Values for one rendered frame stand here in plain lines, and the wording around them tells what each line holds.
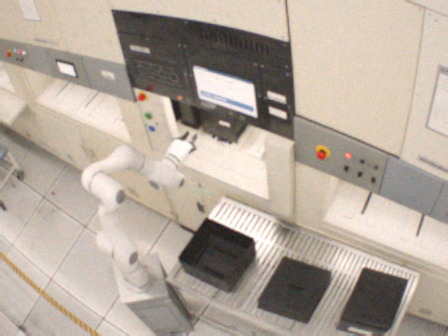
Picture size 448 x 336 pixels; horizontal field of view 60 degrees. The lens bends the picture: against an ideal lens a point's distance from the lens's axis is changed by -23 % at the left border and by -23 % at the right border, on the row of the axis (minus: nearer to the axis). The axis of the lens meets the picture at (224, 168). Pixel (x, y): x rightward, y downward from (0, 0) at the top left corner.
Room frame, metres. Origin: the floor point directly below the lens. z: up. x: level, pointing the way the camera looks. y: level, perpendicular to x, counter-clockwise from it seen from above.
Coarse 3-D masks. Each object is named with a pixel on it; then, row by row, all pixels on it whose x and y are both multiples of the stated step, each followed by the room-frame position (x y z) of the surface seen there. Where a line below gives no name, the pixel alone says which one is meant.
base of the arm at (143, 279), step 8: (144, 264) 1.15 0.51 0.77; (136, 272) 1.02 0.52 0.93; (144, 272) 1.06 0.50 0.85; (152, 272) 1.09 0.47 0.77; (128, 280) 1.02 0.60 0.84; (136, 280) 1.01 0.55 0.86; (144, 280) 1.03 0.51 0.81; (152, 280) 1.04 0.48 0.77; (128, 288) 1.00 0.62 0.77; (136, 288) 1.00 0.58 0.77; (144, 288) 1.00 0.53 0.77
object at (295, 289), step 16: (288, 272) 0.91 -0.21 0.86; (304, 272) 0.89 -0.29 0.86; (320, 272) 0.86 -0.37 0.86; (272, 288) 0.84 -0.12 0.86; (288, 288) 0.82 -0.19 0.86; (304, 288) 0.80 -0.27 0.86; (320, 288) 0.77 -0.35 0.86; (272, 304) 0.75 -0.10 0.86; (288, 304) 0.73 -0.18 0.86; (304, 304) 0.70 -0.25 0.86; (304, 320) 0.63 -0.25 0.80
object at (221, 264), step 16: (208, 224) 1.28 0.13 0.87; (224, 224) 1.22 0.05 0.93; (192, 240) 1.18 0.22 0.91; (208, 240) 1.24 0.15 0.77; (224, 240) 1.22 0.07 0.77; (240, 240) 1.16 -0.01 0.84; (192, 256) 1.14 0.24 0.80; (208, 256) 1.14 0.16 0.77; (224, 256) 1.13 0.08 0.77; (240, 256) 1.11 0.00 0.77; (192, 272) 1.03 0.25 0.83; (208, 272) 1.05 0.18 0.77; (224, 272) 1.03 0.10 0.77; (240, 272) 0.99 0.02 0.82; (224, 288) 0.91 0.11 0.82
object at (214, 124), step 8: (200, 112) 1.81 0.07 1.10; (208, 112) 1.78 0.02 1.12; (208, 120) 1.79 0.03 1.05; (216, 120) 1.76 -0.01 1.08; (224, 120) 1.72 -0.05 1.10; (232, 120) 1.70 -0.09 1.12; (208, 128) 1.80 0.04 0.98; (216, 128) 1.76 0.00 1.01; (224, 128) 1.73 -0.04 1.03; (232, 128) 1.70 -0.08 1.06; (240, 128) 1.72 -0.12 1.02; (224, 136) 1.73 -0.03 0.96; (232, 136) 1.70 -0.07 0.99
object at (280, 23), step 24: (120, 0) 1.76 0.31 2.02; (144, 0) 1.66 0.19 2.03; (168, 0) 1.58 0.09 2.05; (192, 0) 1.50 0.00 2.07; (216, 0) 1.43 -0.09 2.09; (240, 0) 1.37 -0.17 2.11; (264, 0) 1.31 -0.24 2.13; (240, 24) 1.38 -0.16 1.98; (264, 24) 1.32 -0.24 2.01; (288, 24) 1.27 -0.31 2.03; (144, 72) 1.73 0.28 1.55; (168, 72) 1.63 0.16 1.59; (192, 72) 1.55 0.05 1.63
